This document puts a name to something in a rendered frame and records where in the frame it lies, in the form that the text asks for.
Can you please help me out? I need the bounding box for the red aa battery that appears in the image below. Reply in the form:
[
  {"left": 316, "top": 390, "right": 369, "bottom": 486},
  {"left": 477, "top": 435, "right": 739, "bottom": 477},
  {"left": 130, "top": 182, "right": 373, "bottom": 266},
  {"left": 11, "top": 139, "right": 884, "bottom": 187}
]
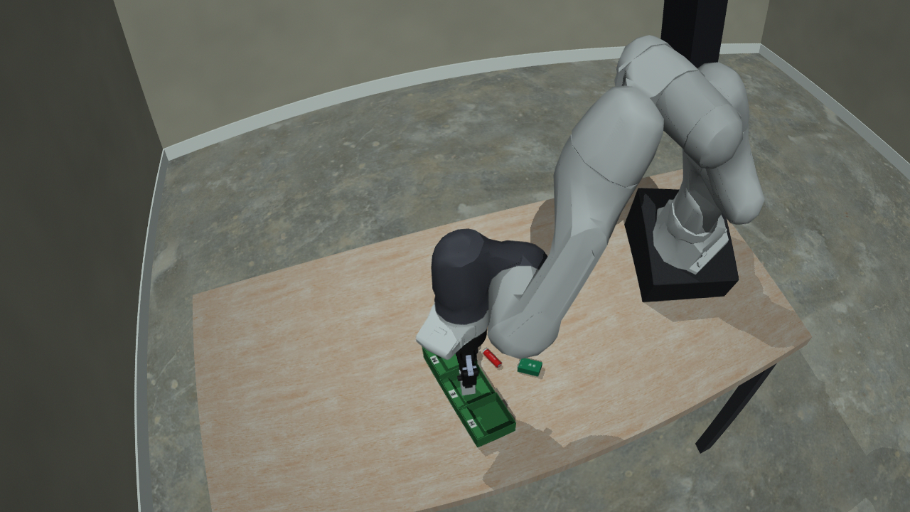
[{"left": 483, "top": 348, "right": 502, "bottom": 368}]

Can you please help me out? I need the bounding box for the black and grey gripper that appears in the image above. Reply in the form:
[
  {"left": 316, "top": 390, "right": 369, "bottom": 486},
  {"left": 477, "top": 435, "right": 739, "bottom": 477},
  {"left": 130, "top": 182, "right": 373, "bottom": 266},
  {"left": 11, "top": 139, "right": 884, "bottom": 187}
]
[{"left": 456, "top": 329, "right": 487, "bottom": 395}]

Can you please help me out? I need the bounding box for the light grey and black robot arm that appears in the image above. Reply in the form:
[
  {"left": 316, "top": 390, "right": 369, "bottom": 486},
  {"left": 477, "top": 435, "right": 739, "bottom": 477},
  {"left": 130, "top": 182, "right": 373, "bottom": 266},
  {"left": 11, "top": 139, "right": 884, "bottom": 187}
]
[{"left": 416, "top": 35, "right": 765, "bottom": 360}]

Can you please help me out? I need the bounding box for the green 9v battery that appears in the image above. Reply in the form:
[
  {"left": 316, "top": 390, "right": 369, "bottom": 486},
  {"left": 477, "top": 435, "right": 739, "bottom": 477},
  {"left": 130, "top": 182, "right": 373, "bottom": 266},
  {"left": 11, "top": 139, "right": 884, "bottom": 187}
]
[{"left": 517, "top": 358, "right": 542, "bottom": 377}]

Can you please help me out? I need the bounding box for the green three-compartment bin rack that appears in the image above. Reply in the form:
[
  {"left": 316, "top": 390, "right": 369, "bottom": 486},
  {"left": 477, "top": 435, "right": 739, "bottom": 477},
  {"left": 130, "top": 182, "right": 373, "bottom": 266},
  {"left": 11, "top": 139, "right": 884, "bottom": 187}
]
[{"left": 422, "top": 347, "right": 516, "bottom": 448}]

